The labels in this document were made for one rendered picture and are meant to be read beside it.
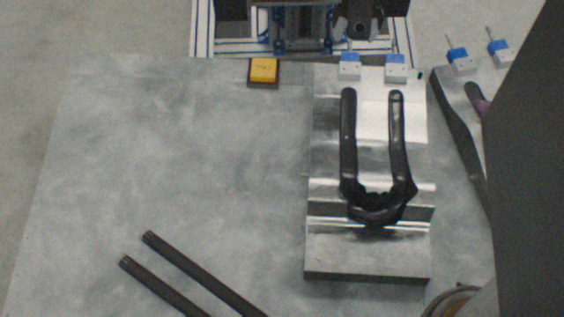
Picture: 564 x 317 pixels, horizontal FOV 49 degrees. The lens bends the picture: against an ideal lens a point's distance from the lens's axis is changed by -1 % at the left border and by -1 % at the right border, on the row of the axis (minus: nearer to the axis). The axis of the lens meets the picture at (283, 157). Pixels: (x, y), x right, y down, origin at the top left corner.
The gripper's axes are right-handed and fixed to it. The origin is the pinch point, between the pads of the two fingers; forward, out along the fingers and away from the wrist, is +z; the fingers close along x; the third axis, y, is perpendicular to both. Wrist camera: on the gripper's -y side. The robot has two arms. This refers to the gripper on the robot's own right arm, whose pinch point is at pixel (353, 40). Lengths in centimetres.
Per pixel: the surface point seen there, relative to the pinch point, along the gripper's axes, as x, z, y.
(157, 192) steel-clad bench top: 43, 21, -30
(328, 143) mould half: 4.3, 12.2, -19.4
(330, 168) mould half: 4.0, 8.4, -27.4
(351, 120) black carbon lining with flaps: -0.7, 12.9, -12.4
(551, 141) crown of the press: 1, -88, -75
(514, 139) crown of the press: 1, -84, -73
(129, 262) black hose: 45, 18, -48
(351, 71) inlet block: -0.2, 9.2, -1.6
